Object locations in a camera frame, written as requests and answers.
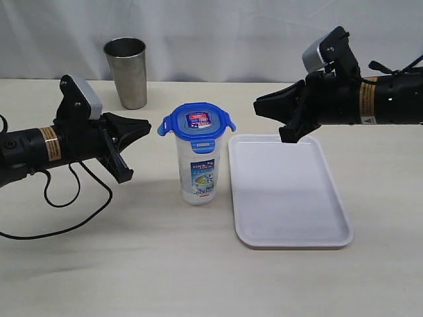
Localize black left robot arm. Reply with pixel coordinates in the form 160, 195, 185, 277
1, 75, 151, 186

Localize blue plastic lid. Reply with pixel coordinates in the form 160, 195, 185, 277
157, 102, 236, 155

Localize white rectangular plastic tray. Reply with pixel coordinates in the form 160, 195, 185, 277
228, 134, 354, 250

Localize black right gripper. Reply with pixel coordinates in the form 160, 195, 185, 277
253, 26, 360, 143

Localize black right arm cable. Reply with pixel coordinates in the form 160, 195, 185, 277
362, 51, 423, 83

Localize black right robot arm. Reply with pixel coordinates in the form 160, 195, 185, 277
253, 26, 422, 143

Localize clear tall plastic container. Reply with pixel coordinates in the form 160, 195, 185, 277
176, 137, 222, 205

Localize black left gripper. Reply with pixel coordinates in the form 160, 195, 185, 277
54, 75, 153, 184

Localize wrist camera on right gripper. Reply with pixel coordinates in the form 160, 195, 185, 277
301, 36, 332, 73

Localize stainless steel tumbler cup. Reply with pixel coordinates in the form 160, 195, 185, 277
103, 37, 147, 110

